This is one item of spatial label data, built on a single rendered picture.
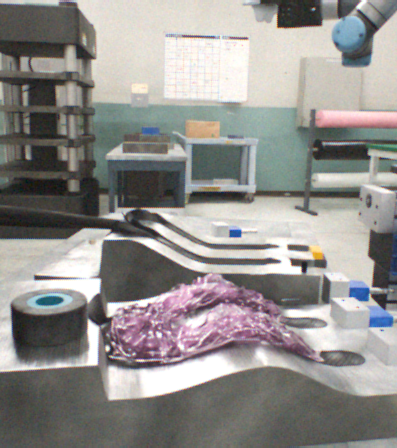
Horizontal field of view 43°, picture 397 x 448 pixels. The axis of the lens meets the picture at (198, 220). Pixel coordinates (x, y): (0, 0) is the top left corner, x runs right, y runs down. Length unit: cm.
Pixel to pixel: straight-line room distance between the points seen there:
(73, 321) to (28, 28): 430
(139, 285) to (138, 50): 649
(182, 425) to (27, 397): 15
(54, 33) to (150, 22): 281
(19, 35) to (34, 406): 436
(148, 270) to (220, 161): 646
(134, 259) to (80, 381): 40
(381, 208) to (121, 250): 58
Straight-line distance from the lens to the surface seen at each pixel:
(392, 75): 796
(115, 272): 89
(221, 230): 137
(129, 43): 729
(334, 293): 97
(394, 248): 118
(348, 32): 127
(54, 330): 54
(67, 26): 470
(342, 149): 643
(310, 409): 58
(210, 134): 669
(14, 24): 479
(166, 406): 54
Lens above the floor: 114
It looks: 12 degrees down
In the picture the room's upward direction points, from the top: 2 degrees clockwise
